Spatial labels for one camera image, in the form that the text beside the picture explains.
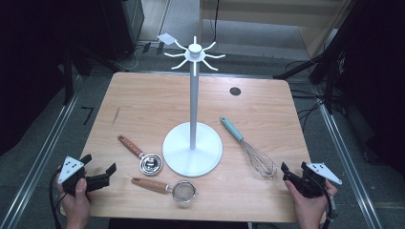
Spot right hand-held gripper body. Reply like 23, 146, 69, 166
288, 162, 343, 198

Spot mesh strainer with wooden handle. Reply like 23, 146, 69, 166
131, 177, 199, 204

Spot white floor cable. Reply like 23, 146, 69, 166
114, 47, 141, 72

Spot white utensil stand with hooks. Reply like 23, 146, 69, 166
161, 35, 226, 178

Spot black cabinet with glass door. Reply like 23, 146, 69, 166
101, 0, 146, 62

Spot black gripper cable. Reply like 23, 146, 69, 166
320, 187, 339, 229
49, 170, 65, 229

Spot steel measuring cup wooden handle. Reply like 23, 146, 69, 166
117, 135, 164, 177

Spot person's right hand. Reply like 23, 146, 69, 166
284, 179, 338, 229

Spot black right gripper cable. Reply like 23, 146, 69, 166
320, 187, 339, 229

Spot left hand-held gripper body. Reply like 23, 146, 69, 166
57, 156, 111, 198

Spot light wooden desk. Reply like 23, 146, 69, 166
200, 0, 354, 59

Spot whisk with teal handle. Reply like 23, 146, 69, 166
220, 115, 278, 180

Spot black metal stand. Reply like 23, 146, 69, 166
61, 44, 94, 107

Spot metal floor rail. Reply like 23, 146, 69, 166
313, 86, 384, 229
0, 75, 85, 229

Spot black floor cables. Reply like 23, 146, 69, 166
286, 59, 347, 132

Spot black hanging cable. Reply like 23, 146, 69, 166
211, 0, 221, 52

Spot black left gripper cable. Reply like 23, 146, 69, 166
49, 170, 65, 229

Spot person's left hand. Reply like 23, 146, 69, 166
55, 174, 94, 229

